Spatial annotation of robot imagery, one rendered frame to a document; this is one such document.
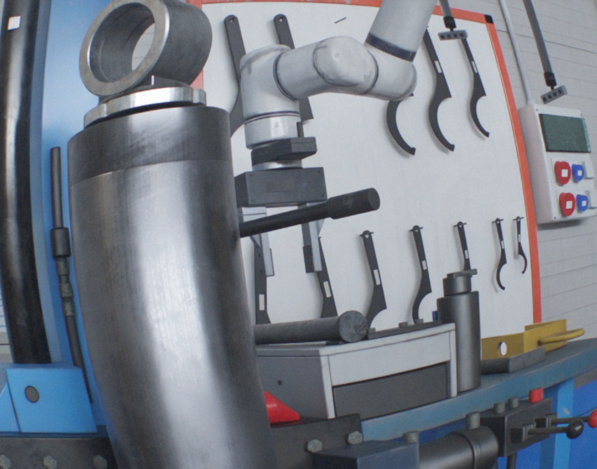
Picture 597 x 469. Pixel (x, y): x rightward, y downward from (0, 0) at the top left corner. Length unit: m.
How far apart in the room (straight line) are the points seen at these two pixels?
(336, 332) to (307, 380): 0.08
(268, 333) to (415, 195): 2.10
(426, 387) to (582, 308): 2.90
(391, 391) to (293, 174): 0.37
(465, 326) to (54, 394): 0.71
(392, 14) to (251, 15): 1.96
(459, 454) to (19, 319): 0.72
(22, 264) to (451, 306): 0.70
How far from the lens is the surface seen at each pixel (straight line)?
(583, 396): 2.68
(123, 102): 1.06
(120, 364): 1.03
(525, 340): 1.87
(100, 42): 1.16
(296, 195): 1.55
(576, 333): 1.82
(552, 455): 1.99
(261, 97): 1.55
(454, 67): 3.92
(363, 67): 1.49
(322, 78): 1.48
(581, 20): 4.84
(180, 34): 1.10
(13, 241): 1.38
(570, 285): 4.26
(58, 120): 1.50
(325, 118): 3.52
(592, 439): 2.76
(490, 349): 1.96
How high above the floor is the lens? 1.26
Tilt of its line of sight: 4 degrees up
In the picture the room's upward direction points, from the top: 7 degrees counter-clockwise
